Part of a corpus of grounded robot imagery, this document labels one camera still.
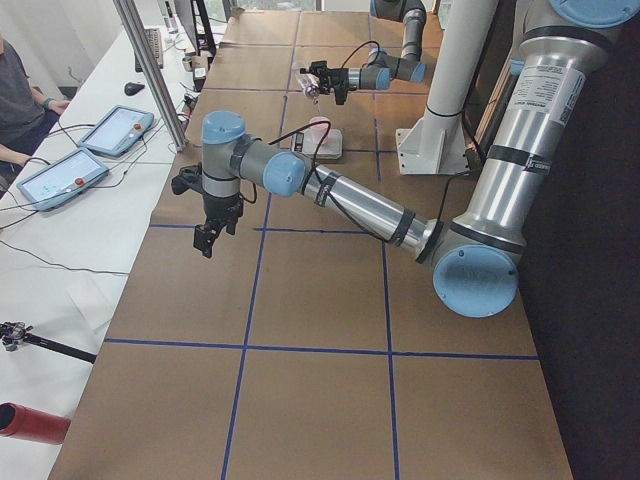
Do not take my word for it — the glass sauce dispenser bottle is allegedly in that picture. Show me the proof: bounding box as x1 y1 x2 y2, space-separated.
295 69 320 104

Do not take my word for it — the aluminium frame post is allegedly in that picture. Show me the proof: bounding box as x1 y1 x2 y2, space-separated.
113 0 187 152

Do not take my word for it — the black keyboard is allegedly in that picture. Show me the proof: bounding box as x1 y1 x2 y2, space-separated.
144 28 164 69

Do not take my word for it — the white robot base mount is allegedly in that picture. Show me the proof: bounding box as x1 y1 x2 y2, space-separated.
395 121 469 175

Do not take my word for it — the red cylinder tube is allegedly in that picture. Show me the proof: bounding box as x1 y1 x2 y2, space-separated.
1 402 71 445

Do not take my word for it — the blue teach pendant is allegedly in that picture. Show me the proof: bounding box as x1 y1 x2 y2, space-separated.
78 105 154 158
17 148 109 211

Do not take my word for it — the far blue teach pendant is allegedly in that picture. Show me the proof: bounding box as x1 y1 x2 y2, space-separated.
78 105 154 158

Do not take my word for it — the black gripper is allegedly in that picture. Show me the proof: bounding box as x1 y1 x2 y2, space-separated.
309 60 349 94
193 194 243 258

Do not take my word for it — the near blue teach pendant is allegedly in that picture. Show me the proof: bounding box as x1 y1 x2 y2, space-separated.
17 148 109 211

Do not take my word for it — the black computer mouse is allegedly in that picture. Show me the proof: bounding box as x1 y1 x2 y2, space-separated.
123 82 145 97

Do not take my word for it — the pink plastic cup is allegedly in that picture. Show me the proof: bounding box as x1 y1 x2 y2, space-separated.
308 116 331 148

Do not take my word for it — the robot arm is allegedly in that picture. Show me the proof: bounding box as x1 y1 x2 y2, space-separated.
194 1 639 318
295 1 498 116

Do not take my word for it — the brown paper table cover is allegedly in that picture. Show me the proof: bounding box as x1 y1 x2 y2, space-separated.
47 9 576 480

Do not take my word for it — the black tripod rod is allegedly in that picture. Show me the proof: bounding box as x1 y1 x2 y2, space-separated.
1 322 97 364

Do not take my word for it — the digital kitchen scale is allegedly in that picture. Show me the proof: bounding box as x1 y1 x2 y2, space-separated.
290 129 343 163

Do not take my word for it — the seated person grey shirt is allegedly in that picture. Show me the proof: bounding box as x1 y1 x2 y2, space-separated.
1 37 70 170

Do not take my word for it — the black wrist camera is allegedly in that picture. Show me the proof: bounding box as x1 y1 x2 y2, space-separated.
334 85 349 105
171 164 204 195

